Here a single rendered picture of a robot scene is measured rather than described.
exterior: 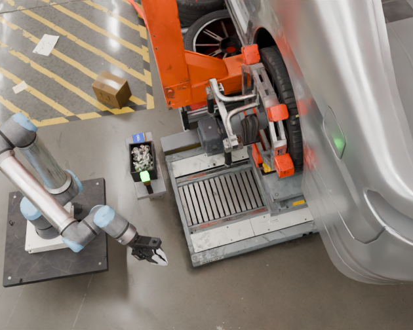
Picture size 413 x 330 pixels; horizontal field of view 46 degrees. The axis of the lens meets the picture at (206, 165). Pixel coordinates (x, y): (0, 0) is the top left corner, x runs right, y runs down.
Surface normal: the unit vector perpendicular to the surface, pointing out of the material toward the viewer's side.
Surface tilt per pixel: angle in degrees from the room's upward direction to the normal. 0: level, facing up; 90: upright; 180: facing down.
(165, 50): 90
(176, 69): 90
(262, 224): 0
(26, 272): 0
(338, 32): 42
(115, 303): 0
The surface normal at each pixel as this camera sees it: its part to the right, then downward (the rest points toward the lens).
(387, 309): -0.07, -0.50
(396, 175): -0.44, -0.18
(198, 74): 0.26, 0.83
